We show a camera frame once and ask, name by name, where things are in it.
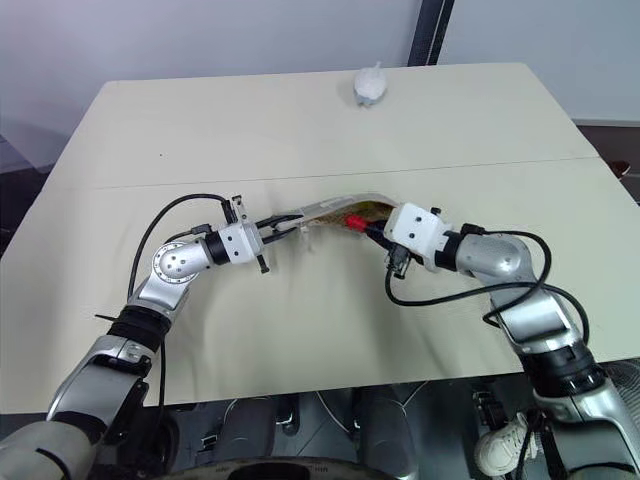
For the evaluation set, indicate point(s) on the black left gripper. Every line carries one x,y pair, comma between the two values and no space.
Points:
257,235

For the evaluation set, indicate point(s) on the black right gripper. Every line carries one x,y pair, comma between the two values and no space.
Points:
400,260

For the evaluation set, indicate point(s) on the red marker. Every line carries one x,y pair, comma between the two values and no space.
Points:
355,223

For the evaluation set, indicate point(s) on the translucent grid pouch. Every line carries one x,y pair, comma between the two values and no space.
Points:
330,205

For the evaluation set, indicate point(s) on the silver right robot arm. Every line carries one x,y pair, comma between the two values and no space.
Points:
492,255

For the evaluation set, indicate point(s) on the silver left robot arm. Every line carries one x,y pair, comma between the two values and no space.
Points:
172,262

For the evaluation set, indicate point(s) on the beige table cloth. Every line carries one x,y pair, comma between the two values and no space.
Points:
300,330

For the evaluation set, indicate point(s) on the white crumpled plastic object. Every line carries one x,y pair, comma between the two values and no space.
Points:
370,84

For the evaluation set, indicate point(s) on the dark grey rounded shape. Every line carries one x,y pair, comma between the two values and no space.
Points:
250,425
385,430

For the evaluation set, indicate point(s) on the white sneaker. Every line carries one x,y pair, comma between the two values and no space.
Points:
500,445

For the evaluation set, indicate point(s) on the dark red round object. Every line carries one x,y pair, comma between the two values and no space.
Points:
623,169

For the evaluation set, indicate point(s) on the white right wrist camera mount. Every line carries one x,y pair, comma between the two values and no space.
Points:
414,226

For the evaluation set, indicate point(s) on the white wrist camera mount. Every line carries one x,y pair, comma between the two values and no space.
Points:
238,245
414,226

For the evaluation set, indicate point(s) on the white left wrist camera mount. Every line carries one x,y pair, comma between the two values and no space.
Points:
238,245

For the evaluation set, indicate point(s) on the dark vertical post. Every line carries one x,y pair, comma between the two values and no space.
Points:
430,30

